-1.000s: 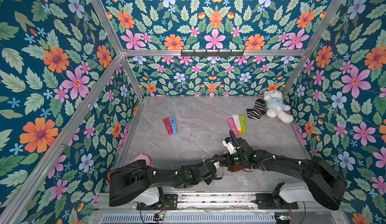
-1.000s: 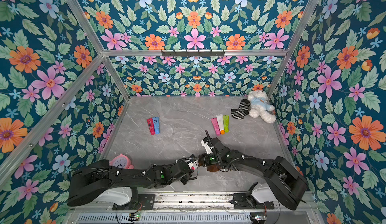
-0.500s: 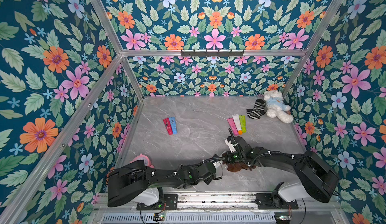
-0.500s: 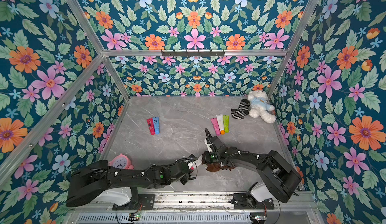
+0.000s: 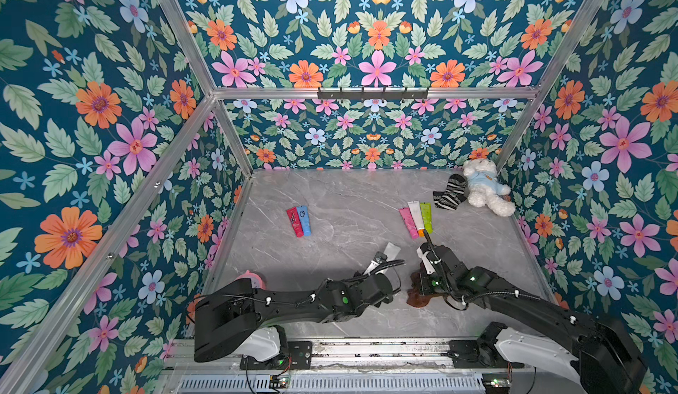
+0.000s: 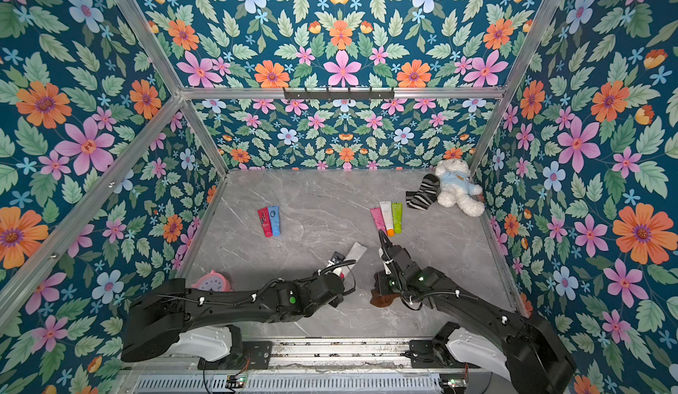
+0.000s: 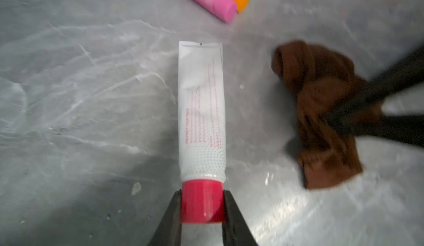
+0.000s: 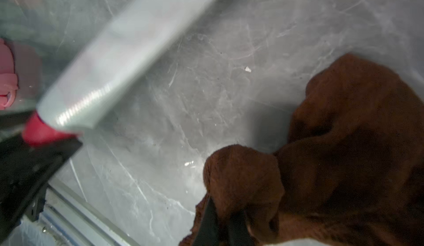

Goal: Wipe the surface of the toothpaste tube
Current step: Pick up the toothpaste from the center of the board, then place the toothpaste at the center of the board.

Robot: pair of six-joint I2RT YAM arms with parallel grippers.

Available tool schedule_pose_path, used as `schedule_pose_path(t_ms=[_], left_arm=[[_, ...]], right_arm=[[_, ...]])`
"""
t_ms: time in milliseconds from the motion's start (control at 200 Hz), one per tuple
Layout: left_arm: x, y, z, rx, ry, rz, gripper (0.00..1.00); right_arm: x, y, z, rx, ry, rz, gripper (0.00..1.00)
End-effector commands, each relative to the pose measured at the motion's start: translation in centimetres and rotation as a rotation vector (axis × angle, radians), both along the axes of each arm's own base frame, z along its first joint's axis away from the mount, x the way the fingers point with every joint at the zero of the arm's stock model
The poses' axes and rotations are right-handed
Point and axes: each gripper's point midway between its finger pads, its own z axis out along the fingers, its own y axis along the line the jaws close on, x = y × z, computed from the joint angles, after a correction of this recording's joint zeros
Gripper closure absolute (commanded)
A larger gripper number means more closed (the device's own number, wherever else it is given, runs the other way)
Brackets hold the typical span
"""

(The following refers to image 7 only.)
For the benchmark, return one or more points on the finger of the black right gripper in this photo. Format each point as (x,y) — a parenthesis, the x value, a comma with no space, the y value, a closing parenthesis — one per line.
(404,74)
(406,129)

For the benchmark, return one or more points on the white tube red cap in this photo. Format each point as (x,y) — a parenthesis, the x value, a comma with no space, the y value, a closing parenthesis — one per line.
(201,132)

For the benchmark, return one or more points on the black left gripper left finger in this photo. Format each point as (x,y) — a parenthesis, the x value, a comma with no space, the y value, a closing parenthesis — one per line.
(169,230)

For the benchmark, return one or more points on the brown cloth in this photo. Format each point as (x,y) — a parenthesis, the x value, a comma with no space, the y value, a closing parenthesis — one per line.
(320,78)

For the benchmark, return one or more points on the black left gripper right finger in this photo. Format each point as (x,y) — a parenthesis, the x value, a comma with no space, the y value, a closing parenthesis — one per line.
(235,229)

